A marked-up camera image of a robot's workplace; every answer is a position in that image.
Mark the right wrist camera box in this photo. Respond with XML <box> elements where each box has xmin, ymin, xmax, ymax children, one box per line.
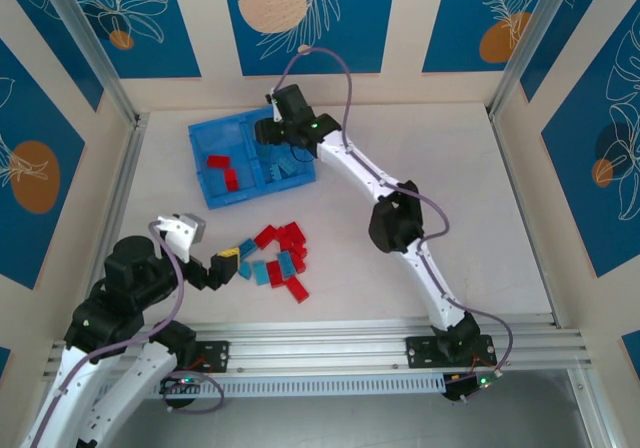
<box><xmin>266</xmin><ymin>83</ymin><xmax>316</xmax><ymax>125</ymax></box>

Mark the blue two-compartment plastic bin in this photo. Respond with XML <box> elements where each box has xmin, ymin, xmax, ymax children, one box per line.
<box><xmin>187</xmin><ymin>106</ymin><xmax>319</xmax><ymax>212</ymax></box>

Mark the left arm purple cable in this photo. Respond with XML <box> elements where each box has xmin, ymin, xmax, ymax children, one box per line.
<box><xmin>27</xmin><ymin>220</ymin><xmax>225</xmax><ymax>448</ymax></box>

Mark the aluminium corner post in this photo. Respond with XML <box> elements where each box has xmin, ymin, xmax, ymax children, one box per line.
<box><xmin>34</xmin><ymin>0</ymin><xmax>147</xmax><ymax>127</ymax></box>
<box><xmin>487</xmin><ymin>0</ymin><xmax>615</xmax><ymax>119</ymax></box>

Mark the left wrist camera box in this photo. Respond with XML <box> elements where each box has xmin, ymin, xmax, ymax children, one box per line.
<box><xmin>149</xmin><ymin>211</ymin><xmax>207</xmax><ymax>264</ymax></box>

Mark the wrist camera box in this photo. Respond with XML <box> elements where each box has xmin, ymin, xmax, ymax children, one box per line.
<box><xmin>149</xmin><ymin>211</ymin><xmax>207</xmax><ymax>264</ymax></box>
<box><xmin>266</xmin><ymin>83</ymin><xmax>316</xmax><ymax>125</ymax></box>

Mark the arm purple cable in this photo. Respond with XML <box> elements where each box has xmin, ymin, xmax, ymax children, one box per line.
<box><xmin>272</xmin><ymin>46</ymin><xmax>515</xmax><ymax>375</ymax></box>
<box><xmin>27</xmin><ymin>220</ymin><xmax>225</xmax><ymax>448</ymax></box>

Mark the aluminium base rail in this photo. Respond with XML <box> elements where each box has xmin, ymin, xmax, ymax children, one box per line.
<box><xmin>42</xmin><ymin>316</ymin><xmax>596</xmax><ymax>382</ymax></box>

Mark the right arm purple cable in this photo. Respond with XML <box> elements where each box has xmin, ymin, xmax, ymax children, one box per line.
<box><xmin>272</xmin><ymin>46</ymin><xmax>515</xmax><ymax>375</ymax></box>

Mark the aluminium side rail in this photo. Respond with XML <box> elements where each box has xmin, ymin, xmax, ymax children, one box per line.
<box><xmin>487</xmin><ymin>110</ymin><xmax>561</xmax><ymax>329</ymax></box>
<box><xmin>84</xmin><ymin>113</ymin><xmax>149</xmax><ymax>299</ymax></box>

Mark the white slotted cable duct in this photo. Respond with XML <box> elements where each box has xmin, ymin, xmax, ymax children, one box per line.
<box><xmin>94</xmin><ymin>371</ymin><xmax>449</xmax><ymax>400</ymax></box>

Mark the small circuit board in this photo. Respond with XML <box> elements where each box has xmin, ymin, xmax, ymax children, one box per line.
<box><xmin>159</xmin><ymin>373</ymin><xmax>207</xmax><ymax>395</ymax></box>
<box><xmin>442</xmin><ymin>371</ymin><xmax>504</xmax><ymax>403</ymax></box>

